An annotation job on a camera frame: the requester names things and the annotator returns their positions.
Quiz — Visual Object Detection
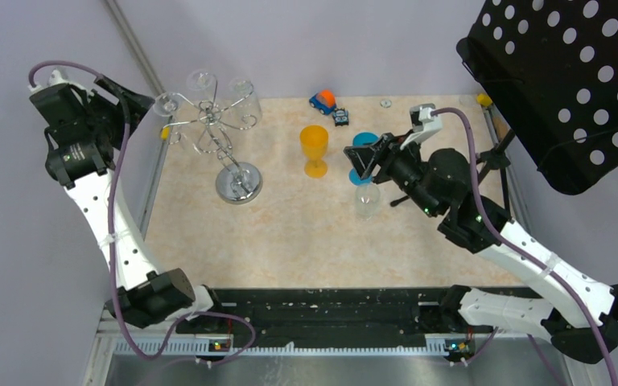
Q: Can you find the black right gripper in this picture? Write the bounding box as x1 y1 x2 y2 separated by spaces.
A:
345 129 441 218

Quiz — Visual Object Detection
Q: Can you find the blue plastic wine glass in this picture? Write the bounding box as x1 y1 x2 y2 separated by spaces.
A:
348 132 379 186

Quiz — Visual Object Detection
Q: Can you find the clear wine glass front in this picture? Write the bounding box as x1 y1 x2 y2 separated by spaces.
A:
355 183 381 220

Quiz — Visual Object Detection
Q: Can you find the clear wine glass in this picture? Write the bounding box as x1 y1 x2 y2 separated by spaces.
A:
355 183 381 220
152 92 186 145
186 69 218 110

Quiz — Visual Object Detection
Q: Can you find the yellow plastic wine glass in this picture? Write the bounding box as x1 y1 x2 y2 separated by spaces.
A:
299 125 329 179

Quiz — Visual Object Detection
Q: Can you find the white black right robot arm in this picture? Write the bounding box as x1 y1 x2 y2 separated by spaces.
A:
344 133 618 364

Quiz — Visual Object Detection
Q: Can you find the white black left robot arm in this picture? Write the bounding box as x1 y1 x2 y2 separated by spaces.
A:
30 68 226 333

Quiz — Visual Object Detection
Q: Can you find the clear wine glass back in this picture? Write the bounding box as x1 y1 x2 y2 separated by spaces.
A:
186 69 218 110

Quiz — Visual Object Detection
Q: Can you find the chrome wine glass rack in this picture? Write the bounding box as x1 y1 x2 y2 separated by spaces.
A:
178 81 263 204

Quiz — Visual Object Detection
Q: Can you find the blue orange toy car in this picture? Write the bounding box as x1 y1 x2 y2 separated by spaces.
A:
309 89 337 115

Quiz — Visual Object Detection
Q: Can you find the yellow corner block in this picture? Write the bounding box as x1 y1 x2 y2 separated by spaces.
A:
476 93 493 108

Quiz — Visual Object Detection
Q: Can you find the black tripod stand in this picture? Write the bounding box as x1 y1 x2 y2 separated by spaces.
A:
395 146 510 222

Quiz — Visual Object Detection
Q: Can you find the clear textured glass right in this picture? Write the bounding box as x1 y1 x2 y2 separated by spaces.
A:
229 78 262 129

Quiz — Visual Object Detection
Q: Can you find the black perforated music stand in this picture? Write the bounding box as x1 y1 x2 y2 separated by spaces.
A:
456 1 618 195

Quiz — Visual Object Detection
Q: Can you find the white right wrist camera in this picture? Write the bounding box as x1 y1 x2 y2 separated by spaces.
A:
400 104 443 150

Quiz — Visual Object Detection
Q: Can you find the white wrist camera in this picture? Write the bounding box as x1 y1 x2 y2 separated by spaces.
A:
400 104 443 150
46 67 73 88

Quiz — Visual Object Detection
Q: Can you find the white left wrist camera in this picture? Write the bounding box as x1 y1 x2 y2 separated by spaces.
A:
46 67 73 88

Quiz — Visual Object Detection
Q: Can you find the aluminium frame rail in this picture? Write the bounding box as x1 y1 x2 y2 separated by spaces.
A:
101 0 166 96

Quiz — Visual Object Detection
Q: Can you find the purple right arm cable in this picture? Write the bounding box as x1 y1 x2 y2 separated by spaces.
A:
430 107 618 386

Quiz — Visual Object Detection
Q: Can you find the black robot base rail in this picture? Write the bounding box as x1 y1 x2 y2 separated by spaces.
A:
176 287 492 349

